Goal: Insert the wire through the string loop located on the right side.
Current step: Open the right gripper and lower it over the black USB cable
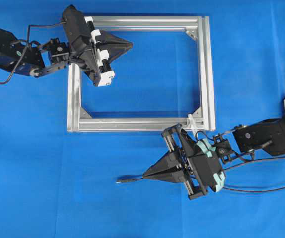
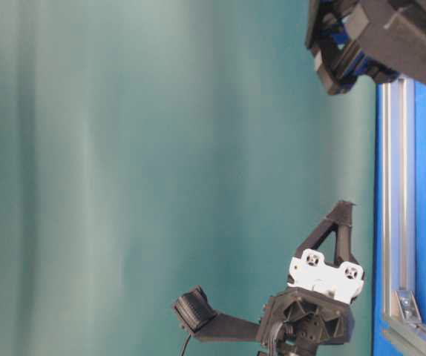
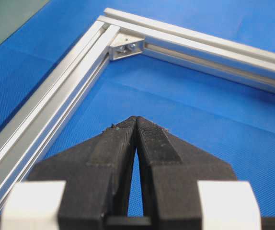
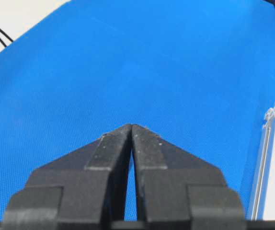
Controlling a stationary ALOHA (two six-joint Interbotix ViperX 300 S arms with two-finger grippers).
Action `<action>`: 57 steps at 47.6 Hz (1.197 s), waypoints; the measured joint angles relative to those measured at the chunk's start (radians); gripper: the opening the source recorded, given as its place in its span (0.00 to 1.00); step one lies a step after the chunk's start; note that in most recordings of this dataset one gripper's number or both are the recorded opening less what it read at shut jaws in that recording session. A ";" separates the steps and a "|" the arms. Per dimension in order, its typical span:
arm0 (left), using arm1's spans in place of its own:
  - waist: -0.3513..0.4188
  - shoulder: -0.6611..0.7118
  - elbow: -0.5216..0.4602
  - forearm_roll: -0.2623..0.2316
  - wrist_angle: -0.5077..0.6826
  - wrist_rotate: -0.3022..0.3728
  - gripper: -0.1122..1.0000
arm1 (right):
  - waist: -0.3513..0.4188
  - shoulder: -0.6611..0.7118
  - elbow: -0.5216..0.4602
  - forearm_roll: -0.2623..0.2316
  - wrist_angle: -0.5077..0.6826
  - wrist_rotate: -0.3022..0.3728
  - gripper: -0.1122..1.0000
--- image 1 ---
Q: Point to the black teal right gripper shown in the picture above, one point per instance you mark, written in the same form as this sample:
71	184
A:
200	166

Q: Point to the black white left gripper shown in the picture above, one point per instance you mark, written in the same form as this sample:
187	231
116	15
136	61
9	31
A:
81	34

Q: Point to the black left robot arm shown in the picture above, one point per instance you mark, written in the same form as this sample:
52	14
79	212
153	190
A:
31	58

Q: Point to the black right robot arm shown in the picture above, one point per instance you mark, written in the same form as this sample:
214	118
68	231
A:
267	135

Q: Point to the white zip tie loop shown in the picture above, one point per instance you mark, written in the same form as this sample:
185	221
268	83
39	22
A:
192	125

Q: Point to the silver aluminium extrusion frame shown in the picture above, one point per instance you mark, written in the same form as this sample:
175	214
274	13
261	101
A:
196	27

